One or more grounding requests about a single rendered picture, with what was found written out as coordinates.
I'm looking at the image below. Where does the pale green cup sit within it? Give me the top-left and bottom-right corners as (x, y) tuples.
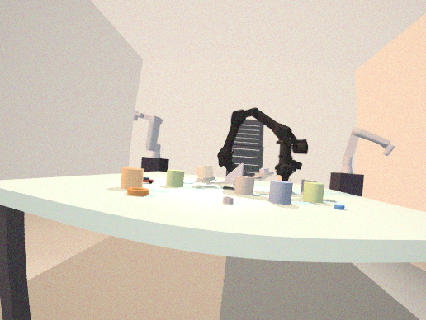
(166, 170), (185, 188)

